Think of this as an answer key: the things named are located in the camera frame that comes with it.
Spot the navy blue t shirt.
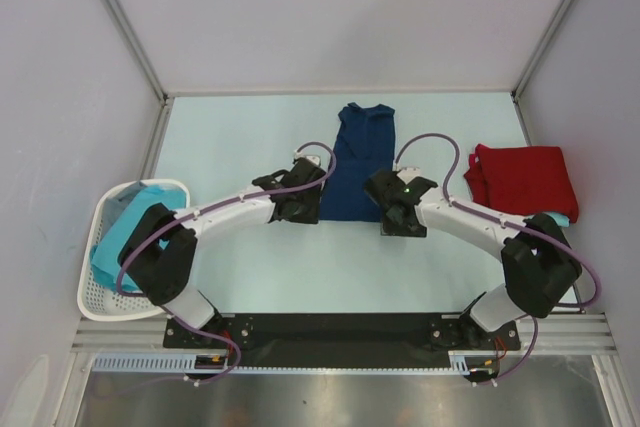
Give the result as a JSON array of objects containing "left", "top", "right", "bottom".
[{"left": 319, "top": 103, "right": 396, "bottom": 223}]

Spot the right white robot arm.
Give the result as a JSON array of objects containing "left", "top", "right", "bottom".
[{"left": 364, "top": 169, "right": 582, "bottom": 348}]

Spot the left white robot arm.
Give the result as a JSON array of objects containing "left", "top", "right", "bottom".
[{"left": 118, "top": 156, "right": 328, "bottom": 347}]

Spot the folded red t shirt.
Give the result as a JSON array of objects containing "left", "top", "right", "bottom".
[{"left": 464, "top": 144, "right": 580, "bottom": 224}]

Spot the folded light blue t shirt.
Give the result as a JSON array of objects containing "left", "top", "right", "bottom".
[{"left": 547, "top": 212, "right": 571, "bottom": 228}]

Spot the grey shirt in basket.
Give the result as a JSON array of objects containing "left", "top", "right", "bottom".
[{"left": 102, "top": 182, "right": 146, "bottom": 232}]

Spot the turquoise t shirt in basket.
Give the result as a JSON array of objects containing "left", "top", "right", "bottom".
[{"left": 90, "top": 182, "right": 190, "bottom": 292}]

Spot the white laundry basket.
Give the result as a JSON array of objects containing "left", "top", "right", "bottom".
[{"left": 77, "top": 182, "right": 162, "bottom": 322}]

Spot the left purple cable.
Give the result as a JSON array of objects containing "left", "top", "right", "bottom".
[{"left": 114, "top": 140, "right": 337, "bottom": 391}]

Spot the purple cable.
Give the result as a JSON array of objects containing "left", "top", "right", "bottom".
[
  {"left": 114, "top": 140, "right": 337, "bottom": 391},
  {"left": 392, "top": 133, "right": 604, "bottom": 388}
]

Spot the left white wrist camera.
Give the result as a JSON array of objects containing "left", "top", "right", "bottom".
[{"left": 293, "top": 149, "right": 322, "bottom": 168}]

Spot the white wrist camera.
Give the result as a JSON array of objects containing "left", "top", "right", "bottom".
[
  {"left": 293, "top": 149, "right": 322, "bottom": 168},
  {"left": 394, "top": 166, "right": 422, "bottom": 184}
]

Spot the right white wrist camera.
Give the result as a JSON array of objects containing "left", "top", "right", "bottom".
[{"left": 394, "top": 166, "right": 422, "bottom": 184}]

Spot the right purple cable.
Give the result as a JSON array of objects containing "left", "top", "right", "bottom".
[{"left": 392, "top": 133, "right": 604, "bottom": 388}]

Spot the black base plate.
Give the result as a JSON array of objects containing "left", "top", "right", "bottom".
[{"left": 162, "top": 310, "right": 521, "bottom": 369}]

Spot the aluminium frame rail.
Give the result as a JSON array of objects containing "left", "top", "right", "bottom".
[{"left": 71, "top": 313, "right": 617, "bottom": 356}]

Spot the light blue cable duct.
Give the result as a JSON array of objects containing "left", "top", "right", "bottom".
[{"left": 93, "top": 353, "right": 228, "bottom": 374}]

